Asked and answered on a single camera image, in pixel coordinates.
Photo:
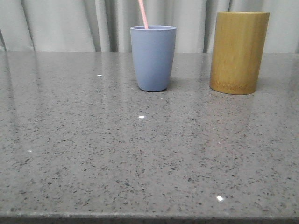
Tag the blue plastic cup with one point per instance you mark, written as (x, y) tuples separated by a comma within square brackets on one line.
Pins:
[(153, 53)]

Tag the grey curtain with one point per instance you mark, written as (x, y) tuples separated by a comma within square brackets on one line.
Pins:
[(103, 25)]

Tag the pink chopstick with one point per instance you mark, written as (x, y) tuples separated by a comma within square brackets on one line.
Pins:
[(143, 13)]

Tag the bamboo cylinder holder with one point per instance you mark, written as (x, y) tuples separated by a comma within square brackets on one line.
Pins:
[(237, 53)]

